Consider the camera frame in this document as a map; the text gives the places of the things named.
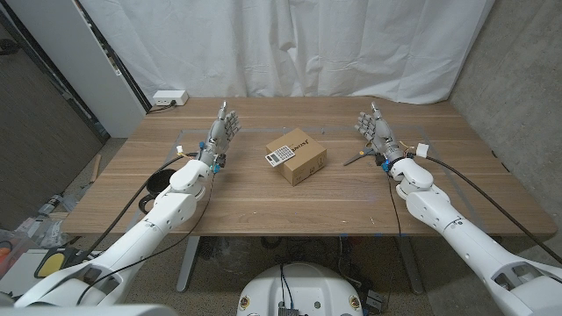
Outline grey power adapter box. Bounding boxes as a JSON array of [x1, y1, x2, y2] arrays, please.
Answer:
[[365, 289, 385, 313]]

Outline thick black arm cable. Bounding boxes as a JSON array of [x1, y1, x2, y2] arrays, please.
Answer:
[[415, 142, 562, 265], [76, 148, 198, 264]]

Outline white cloth curtain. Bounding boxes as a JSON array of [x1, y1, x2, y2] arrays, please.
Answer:
[[78, 0, 497, 105]]

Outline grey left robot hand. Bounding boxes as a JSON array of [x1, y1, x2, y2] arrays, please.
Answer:
[[198, 100, 242, 170]]

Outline white cabinet panel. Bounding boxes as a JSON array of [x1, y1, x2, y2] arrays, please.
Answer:
[[4, 0, 153, 140]]

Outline clear plastic bags pile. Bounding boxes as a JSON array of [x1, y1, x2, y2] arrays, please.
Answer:
[[15, 192, 69, 248]]

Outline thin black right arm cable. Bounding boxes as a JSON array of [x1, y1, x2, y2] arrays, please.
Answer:
[[386, 171, 403, 237]]

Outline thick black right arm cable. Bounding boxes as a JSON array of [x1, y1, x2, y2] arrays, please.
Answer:
[[415, 142, 562, 265]]

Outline grey and yellow scissors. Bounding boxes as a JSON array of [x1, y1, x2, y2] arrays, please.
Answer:
[[342, 147, 378, 167]]

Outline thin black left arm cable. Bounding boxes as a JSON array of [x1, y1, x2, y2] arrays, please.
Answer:
[[76, 170, 217, 306]]

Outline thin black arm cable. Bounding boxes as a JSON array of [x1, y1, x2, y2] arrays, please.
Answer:
[[76, 170, 217, 306], [386, 171, 403, 237]]

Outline grey table leg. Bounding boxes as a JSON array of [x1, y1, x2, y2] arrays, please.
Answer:
[[396, 235, 425, 296], [176, 235, 201, 293]]

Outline brown cardboard box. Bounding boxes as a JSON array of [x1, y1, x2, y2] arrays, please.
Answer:
[[265, 127, 328, 188]]

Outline black power strip cord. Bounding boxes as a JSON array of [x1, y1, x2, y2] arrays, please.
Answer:
[[147, 99, 177, 114]]

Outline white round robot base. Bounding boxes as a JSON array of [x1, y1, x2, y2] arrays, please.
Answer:
[[236, 262, 364, 316]]

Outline white power strip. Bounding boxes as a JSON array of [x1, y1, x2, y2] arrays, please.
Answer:
[[152, 90, 190, 107]]

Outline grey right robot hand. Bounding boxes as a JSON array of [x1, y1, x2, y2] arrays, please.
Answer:
[[354, 101, 405, 163]]

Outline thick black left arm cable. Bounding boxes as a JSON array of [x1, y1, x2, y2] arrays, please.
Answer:
[[76, 148, 198, 264]]

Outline white floor platform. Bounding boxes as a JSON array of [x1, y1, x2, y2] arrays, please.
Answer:
[[0, 248, 54, 298]]

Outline black mug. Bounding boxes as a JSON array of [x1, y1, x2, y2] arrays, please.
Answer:
[[138, 169, 177, 216]]

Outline yellow and black foot pedal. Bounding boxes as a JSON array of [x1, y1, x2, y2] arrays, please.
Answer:
[[33, 247, 83, 279]]

